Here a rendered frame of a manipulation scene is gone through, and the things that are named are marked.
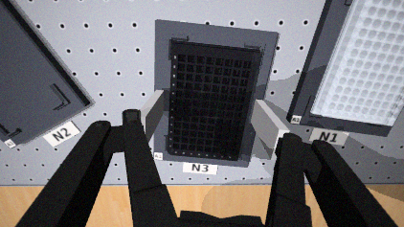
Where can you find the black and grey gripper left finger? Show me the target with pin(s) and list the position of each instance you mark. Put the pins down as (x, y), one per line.
(68, 198)

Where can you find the grey n1 label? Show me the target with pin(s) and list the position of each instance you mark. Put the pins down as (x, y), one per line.
(330, 136)

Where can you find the white well plate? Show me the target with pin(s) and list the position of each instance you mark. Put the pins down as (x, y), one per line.
(364, 78)

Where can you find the black well plate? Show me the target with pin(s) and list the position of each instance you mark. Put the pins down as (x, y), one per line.
(209, 97)

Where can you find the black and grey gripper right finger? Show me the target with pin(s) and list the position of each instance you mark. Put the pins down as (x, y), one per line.
(342, 197)

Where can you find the white n2 label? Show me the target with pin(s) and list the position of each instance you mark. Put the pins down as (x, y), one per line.
(62, 134)

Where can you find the grey perforated base plate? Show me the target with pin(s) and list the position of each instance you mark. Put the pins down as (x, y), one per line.
(107, 48)

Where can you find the white label reading n3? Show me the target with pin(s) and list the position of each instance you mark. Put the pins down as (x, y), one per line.
(199, 168)

